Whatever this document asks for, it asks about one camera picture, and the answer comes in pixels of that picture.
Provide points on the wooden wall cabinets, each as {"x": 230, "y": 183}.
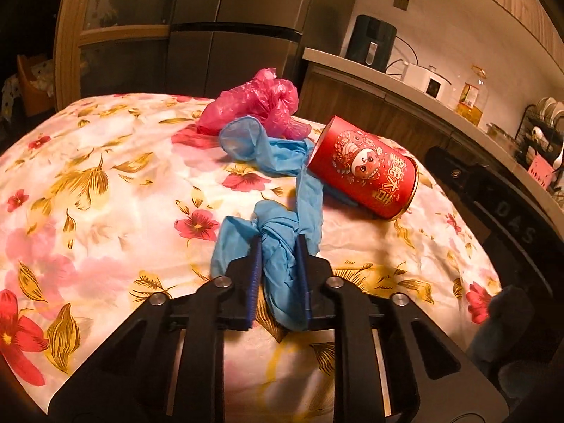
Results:
{"x": 520, "y": 0}

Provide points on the wooden chair with dotted cloth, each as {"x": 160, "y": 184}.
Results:
{"x": 35, "y": 83}

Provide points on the white rice cooker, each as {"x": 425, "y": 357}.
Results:
{"x": 425, "y": 81}

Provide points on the black air fryer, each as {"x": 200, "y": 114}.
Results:
{"x": 370, "y": 39}

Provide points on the clear food container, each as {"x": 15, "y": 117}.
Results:
{"x": 500, "y": 132}

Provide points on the blue plastic bag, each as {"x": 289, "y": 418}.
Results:
{"x": 277, "y": 246}

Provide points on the wall socket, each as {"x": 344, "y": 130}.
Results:
{"x": 401, "y": 2}

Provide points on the wooden cabinet with glass doors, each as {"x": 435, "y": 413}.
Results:
{"x": 114, "y": 53}

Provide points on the dark grey refrigerator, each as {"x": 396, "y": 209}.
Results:
{"x": 255, "y": 17}

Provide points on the pink plastic bag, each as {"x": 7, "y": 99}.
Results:
{"x": 255, "y": 101}

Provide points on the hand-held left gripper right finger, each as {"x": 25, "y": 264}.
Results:
{"x": 302, "y": 273}

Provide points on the black dish rack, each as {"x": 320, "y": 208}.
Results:
{"x": 542, "y": 132}

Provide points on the red printed paper cup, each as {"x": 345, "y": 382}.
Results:
{"x": 365, "y": 167}

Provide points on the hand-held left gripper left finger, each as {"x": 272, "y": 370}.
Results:
{"x": 254, "y": 282}

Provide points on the cooking oil bottle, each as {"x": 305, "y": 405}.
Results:
{"x": 471, "y": 105}

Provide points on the person's right hand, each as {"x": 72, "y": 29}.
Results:
{"x": 506, "y": 326}

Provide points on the kitchen counter with wooden cabinets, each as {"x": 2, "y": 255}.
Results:
{"x": 352, "y": 92}

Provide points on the pink basket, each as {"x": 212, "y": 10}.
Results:
{"x": 541, "y": 174}

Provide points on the floral tablecloth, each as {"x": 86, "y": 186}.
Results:
{"x": 110, "y": 211}

